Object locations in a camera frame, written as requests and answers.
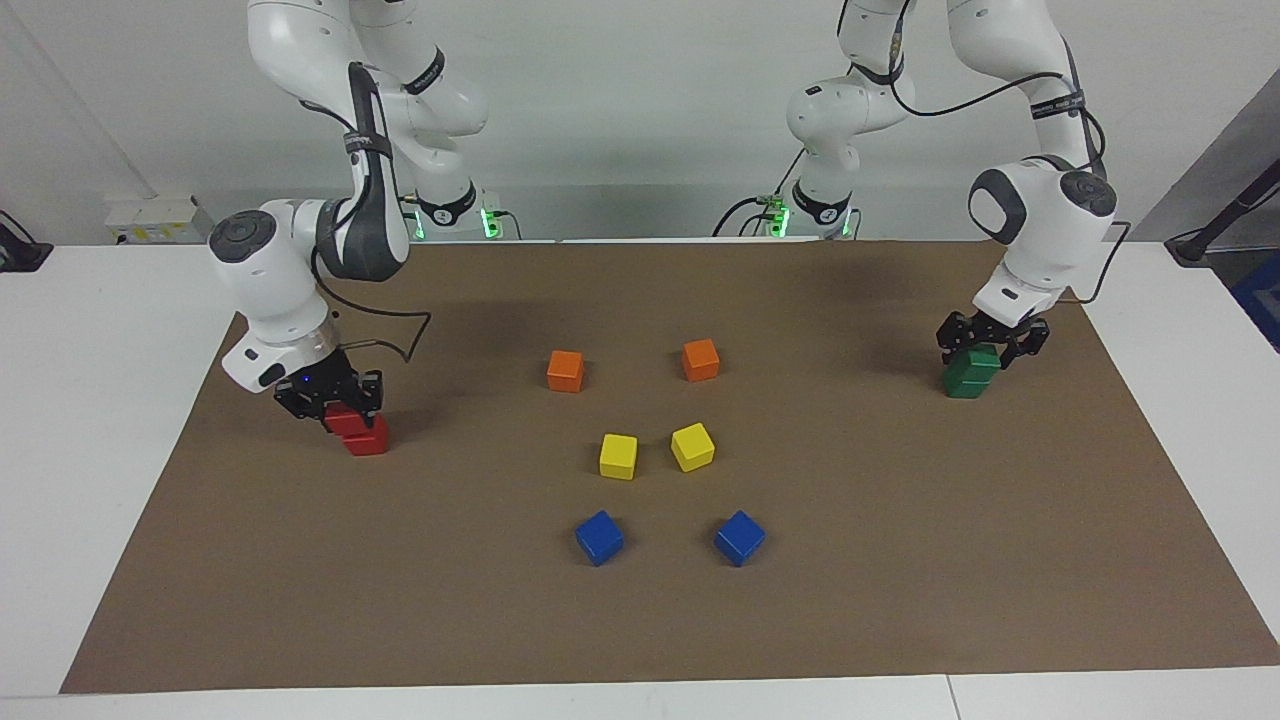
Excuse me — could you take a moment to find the white wall socket box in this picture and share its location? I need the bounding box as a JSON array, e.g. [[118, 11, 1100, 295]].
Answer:
[[103, 195, 216, 244]]

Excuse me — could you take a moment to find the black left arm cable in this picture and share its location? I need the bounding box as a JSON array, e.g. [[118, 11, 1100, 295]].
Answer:
[[885, 0, 1133, 301]]

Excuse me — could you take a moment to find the black base cable bundle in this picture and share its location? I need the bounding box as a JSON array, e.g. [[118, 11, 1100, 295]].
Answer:
[[712, 150, 806, 238]]

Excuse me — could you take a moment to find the yellow wooden cube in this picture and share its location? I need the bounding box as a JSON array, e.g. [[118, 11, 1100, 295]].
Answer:
[[598, 433, 639, 481], [670, 422, 716, 473]]

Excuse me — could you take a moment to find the blue wooden cube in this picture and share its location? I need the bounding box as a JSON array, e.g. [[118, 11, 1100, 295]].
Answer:
[[714, 510, 767, 568], [575, 510, 625, 567]]

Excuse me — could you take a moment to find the blue crate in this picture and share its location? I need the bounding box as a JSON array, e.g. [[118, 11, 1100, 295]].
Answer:
[[1232, 250, 1280, 353]]

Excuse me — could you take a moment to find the brown paper table mat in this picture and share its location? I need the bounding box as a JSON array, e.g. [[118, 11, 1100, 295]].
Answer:
[[60, 238, 1280, 694]]

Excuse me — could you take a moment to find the black stand leg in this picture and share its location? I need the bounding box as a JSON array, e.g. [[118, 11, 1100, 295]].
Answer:
[[1165, 160, 1280, 266]]

